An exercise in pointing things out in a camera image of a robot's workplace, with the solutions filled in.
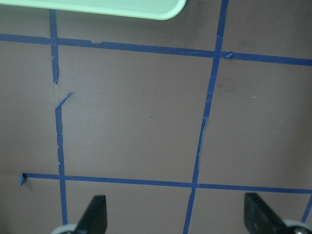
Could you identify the light green tray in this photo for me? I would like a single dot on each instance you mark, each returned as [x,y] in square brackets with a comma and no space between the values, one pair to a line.
[142,9]

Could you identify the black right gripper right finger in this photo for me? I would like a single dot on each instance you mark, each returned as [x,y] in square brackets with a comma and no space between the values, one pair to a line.
[259,218]

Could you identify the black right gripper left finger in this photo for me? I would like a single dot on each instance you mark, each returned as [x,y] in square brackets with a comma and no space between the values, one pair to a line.
[94,219]

